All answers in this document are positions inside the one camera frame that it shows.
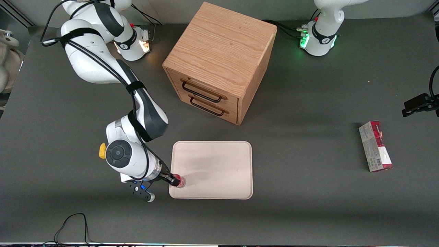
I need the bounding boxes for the black cables at arm base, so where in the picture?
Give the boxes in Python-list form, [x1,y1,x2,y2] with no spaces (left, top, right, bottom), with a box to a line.
[262,19,308,39]
[130,3,164,42]

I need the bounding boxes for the thin black cable on table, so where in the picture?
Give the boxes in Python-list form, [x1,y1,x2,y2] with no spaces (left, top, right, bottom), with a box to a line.
[54,213,103,246]

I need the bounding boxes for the beige rounded object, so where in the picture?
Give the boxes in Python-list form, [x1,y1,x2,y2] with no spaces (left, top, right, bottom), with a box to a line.
[0,29,25,94]

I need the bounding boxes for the red coke bottle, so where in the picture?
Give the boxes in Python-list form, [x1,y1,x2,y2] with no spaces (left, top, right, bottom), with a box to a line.
[171,174,187,189]

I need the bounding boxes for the aluminium frame profile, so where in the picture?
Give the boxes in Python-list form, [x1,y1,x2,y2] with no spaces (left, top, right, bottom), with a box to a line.
[0,3,35,28]

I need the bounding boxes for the black cable along right arm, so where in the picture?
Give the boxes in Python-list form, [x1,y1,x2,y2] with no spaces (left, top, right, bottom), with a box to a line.
[40,0,162,179]

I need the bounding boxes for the black cables at right arm base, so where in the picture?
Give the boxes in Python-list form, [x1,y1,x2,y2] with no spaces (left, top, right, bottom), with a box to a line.
[130,3,164,42]

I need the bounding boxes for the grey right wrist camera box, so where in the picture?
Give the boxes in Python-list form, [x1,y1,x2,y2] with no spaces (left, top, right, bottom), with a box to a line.
[129,180,156,203]

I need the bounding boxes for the beige plastic tray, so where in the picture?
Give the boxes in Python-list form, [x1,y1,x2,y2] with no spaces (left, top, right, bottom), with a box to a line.
[169,141,253,200]

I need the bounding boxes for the red and grey carton box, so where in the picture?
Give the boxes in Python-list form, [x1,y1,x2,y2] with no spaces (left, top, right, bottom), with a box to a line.
[358,120,394,173]

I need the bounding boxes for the black metal drawer handle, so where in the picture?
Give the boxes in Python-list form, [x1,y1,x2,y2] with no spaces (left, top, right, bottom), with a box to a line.
[189,95,229,117]
[180,79,228,103]

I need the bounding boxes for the wooden drawer cabinet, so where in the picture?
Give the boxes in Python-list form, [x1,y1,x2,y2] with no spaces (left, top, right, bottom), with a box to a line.
[162,2,277,126]

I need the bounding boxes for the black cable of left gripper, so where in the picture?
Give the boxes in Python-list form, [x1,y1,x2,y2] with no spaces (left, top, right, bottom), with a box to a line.
[429,65,439,100]

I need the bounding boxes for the wooden drawer front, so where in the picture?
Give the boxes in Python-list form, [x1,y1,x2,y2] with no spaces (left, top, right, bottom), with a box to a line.
[178,91,239,125]
[167,70,239,111]

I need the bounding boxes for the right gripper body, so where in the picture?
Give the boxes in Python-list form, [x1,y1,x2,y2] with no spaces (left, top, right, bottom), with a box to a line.
[120,170,172,184]

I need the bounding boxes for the black cables at left arm base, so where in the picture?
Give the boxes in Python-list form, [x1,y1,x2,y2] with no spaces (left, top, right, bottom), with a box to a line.
[262,19,308,39]

